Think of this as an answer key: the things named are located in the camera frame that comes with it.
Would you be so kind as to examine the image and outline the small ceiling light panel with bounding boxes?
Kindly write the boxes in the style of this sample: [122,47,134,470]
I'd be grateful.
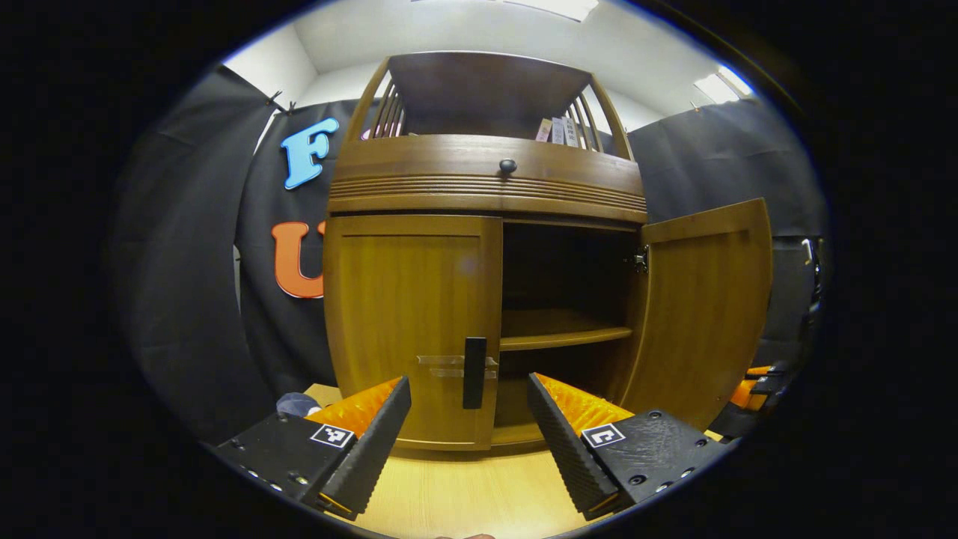
[692,73,738,104]

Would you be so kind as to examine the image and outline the wooden inner shelf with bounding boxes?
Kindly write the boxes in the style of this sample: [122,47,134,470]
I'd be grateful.
[499,308,633,353]

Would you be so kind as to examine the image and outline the wooden cabinet drawer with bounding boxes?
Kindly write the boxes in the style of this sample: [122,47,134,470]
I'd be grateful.
[327,135,648,224]

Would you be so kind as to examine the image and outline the wooden double-door shoe cabinet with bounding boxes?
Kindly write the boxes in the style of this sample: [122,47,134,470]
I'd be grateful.
[323,51,649,454]

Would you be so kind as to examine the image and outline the black metal stand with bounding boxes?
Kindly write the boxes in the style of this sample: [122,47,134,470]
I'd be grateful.
[799,236,826,330]

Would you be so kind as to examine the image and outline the large ceiling light panel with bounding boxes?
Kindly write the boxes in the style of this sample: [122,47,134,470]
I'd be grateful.
[501,0,599,22]

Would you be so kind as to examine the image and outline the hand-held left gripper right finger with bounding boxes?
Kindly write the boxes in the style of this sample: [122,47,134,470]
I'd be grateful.
[526,372,730,523]

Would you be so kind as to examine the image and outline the dark blue round object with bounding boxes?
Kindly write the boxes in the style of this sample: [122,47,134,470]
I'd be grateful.
[275,393,323,418]

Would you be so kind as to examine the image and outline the black backdrop cloth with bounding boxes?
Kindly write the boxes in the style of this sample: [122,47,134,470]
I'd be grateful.
[112,66,828,442]

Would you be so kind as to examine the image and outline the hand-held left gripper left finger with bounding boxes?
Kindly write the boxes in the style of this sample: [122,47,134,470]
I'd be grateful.
[213,376,412,521]

